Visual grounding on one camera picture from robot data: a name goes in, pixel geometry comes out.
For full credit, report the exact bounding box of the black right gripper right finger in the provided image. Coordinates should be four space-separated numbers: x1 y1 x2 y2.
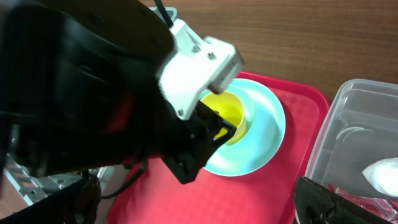
294 177 394 224

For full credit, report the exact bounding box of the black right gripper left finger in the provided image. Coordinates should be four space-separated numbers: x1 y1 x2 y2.
1 175 101 224

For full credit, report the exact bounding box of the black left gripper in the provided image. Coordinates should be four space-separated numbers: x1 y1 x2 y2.
124 18 245 185

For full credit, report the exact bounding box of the yellow plastic cup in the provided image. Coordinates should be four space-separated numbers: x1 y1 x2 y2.
201 91 246 145

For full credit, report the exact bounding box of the white napkin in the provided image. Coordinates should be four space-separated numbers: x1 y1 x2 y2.
362 157 397 197

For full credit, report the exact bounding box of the red snack wrapper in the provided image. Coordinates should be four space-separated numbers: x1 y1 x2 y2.
328 184 397 224

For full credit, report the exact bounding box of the light blue plate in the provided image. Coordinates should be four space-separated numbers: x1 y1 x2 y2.
205 78 286 177

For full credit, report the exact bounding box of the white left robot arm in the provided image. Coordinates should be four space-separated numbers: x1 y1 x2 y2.
1 0 244 184

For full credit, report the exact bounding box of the grey dishwasher rack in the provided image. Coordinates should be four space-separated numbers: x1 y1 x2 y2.
3 154 122 206

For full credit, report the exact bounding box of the red plastic tray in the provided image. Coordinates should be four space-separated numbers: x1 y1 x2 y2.
108 72 330 223

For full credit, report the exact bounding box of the clear plastic bin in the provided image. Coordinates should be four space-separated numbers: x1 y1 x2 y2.
303 79 397 202

